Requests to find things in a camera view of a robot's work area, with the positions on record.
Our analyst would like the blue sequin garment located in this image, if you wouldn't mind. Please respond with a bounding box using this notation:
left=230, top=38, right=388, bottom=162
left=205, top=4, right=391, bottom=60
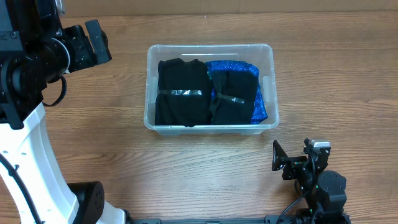
left=206, top=60, right=268, bottom=124

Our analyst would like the black garment with tape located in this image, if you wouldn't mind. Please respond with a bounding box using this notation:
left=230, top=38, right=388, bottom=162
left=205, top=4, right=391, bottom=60
left=155, top=58, right=213, bottom=127

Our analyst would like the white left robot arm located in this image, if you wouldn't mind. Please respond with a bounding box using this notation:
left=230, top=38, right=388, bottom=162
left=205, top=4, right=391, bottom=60
left=1, top=0, right=131, bottom=224

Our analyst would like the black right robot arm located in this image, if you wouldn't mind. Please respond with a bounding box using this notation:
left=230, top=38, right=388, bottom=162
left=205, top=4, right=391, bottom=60
left=265, top=139, right=351, bottom=224

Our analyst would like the clear plastic storage container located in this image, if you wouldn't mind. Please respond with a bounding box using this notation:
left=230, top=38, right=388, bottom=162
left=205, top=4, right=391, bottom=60
left=144, top=44, right=280, bottom=135

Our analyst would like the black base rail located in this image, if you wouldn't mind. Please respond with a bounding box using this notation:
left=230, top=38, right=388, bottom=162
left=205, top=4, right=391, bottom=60
left=132, top=214, right=351, bottom=224

